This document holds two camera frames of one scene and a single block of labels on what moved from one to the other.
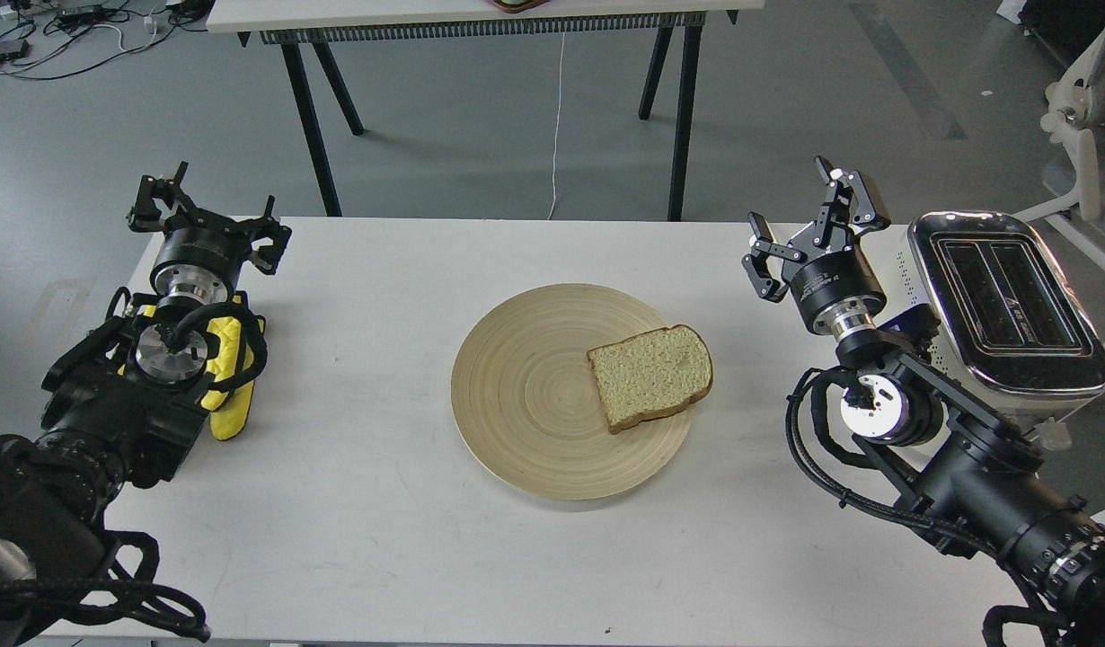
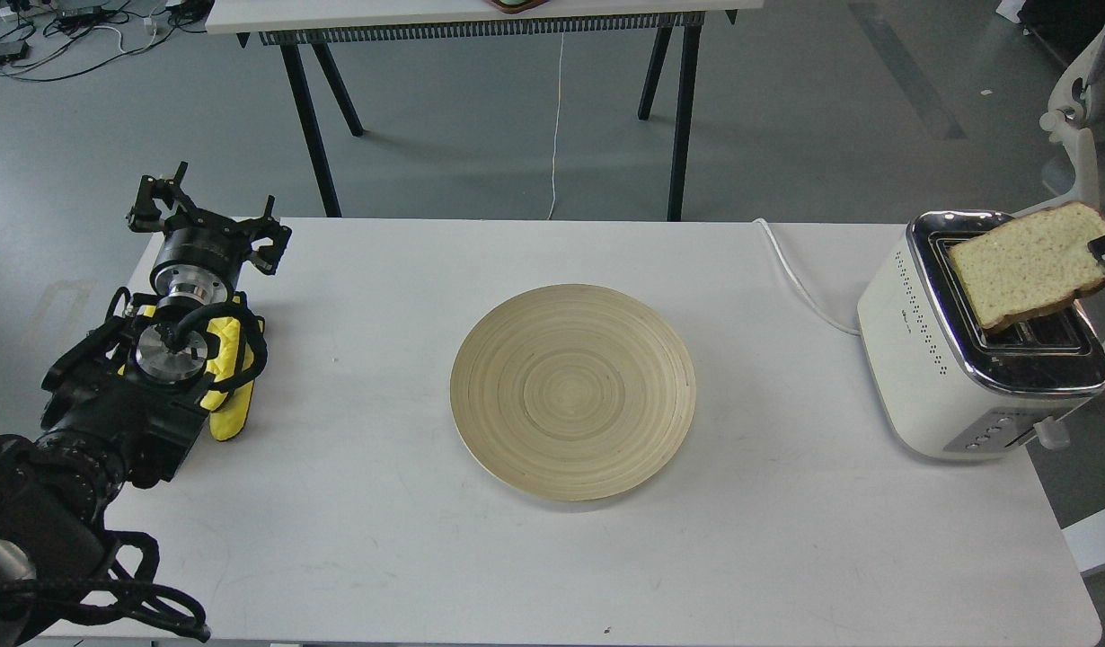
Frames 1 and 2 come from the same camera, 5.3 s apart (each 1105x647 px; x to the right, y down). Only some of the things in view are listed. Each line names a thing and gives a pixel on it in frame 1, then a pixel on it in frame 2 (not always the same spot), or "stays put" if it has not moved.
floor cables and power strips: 35,39 stays put
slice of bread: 651,373 to 1035,262
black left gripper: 202,253 stays put
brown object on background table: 518,6 stays put
